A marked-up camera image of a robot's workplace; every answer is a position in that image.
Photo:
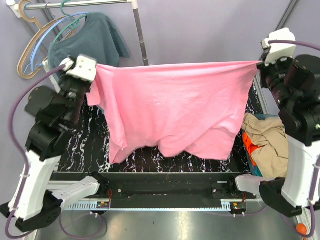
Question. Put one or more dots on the white slotted cable duct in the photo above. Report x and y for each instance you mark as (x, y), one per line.
(89, 206)

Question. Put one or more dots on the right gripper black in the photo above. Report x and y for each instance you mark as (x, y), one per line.
(263, 68)

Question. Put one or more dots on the pink t-shirt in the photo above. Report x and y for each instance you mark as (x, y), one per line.
(195, 107)

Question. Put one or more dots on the beige garment in basket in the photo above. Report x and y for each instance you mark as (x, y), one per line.
(269, 133)

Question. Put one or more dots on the green hanger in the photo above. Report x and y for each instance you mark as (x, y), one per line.
(73, 22)

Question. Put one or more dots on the light blue hanger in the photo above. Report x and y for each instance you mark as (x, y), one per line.
(42, 45)

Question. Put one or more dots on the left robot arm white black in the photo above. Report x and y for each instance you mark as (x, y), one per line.
(56, 113)

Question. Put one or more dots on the orange ball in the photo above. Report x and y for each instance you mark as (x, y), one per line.
(302, 229)

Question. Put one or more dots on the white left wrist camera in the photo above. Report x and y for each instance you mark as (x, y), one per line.
(83, 67)

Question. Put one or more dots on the teal t-shirt on hanger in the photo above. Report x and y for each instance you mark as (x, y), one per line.
(98, 39)

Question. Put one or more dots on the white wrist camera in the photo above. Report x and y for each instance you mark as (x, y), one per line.
(83, 67)
(275, 51)

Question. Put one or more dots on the metal clothes rack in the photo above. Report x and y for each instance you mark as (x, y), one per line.
(42, 6)

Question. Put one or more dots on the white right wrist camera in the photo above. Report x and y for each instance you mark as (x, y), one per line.
(275, 51)

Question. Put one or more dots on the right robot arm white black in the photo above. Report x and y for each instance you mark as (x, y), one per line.
(295, 86)

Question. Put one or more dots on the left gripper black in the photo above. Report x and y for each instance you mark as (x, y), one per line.
(64, 78)

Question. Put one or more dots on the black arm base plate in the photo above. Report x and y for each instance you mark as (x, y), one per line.
(194, 192)

